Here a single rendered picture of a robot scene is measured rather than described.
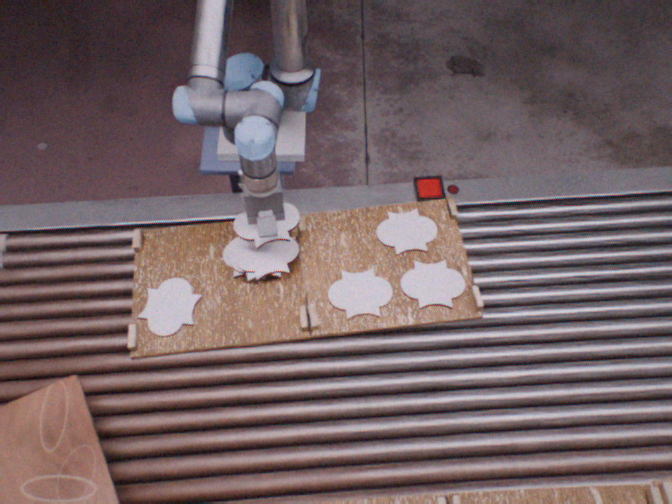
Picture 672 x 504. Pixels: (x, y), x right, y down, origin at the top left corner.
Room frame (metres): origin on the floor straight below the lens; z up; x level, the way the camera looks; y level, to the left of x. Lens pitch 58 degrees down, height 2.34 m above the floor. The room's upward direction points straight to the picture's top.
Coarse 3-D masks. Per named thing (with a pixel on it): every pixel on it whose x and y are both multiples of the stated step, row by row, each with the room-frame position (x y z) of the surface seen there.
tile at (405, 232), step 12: (396, 216) 0.99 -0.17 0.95; (408, 216) 0.99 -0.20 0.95; (420, 216) 0.99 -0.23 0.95; (384, 228) 0.96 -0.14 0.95; (396, 228) 0.96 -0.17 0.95; (408, 228) 0.96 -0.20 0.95; (420, 228) 0.96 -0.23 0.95; (432, 228) 0.96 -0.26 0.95; (384, 240) 0.92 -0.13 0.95; (396, 240) 0.92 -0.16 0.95; (408, 240) 0.92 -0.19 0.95; (420, 240) 0.92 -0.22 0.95; (432, 240) 0.92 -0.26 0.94; (396, 252) 0.88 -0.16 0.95
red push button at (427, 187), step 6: (420, 180) 1.12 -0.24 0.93; (426, 180) 1.13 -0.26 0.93; (432, 180) 1.13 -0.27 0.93; (438, 180) 1.13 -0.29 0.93; (420, 186) 1.10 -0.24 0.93; (426, 186) 1.10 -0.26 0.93; (432, 186) 1.10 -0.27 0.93; (438, 186) 1.10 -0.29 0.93; (420, 192) 1.08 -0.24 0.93; (426, 192) 1.08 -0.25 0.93; (432, 192) 1.08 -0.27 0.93; (438, 192) 1.08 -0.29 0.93
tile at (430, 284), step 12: (420, 264) 0.85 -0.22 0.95; (432, 264) 0.85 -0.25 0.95; (444, 264) 0.85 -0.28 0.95; (408, 276) 0.81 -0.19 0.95; (420, 276) 0.81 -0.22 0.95; (432, 276) 0.81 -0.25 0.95; (444, 276) 0.81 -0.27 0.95; (456, 276) 0.81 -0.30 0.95; (408, 288) 0.78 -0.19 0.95; (420, 288) 0.78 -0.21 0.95; (432, 288) 0.78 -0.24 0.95; (444, 288) 0.78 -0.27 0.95; (456, 288) 0.78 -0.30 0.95; (420, 300) 0.75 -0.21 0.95; (432, 300) 0.75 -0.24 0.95; (444, 300) 0.75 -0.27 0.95
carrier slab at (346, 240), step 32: (320, 224) 0.98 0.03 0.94; (352, 224) 0.98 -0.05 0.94; (448, 224) 0.98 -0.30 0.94; (320, 256) 0.88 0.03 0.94; (352, 256) 0.88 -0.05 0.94; (384, 256) 0.88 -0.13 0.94; (416, 256) 0.88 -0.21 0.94; (448, 256) 0.88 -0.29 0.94; (320, 288) 0.79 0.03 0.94; (320, 320) 0.70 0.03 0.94; (352, 320) 0.70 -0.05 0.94; (384, 320) 0.70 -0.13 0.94; (416, 320) 0.70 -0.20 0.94; (448, 320) 0.70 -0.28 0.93
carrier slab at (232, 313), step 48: (144, 240) 0.93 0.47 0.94; (192, 240) 0.93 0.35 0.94; (144, 288) 0.79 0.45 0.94; (192, 288) 0.79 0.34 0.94; (240, 288) 0.79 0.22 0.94; (288, 288) 0.79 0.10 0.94; (144, 336) 0.66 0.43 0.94; (192, 336) 0.66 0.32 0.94; (240, 336) 0.66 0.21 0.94; (288, 336) 0.66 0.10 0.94
